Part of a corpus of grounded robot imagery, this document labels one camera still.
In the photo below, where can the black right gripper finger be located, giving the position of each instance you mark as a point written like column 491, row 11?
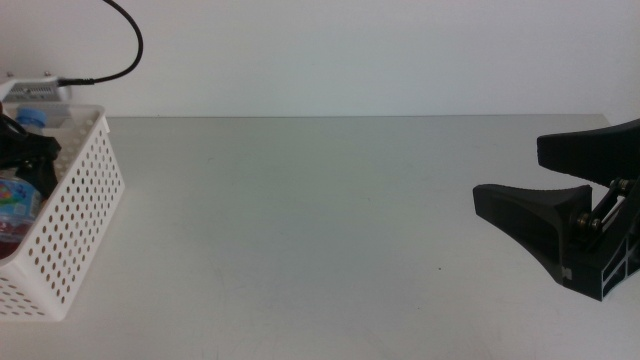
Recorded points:
column 595, row 152
column 535, row 220

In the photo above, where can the clear water bottle blue cap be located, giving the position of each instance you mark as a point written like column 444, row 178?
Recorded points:
column 17, row 205

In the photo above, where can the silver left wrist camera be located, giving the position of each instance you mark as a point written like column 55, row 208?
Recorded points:
column 32, row 90

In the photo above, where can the white perforated plastic basket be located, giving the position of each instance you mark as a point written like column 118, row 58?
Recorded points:
column 75, row 210

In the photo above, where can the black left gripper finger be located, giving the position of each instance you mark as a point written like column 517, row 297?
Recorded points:
column 45, row 180

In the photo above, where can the red drink can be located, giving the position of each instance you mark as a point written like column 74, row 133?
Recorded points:
column 12, row 242

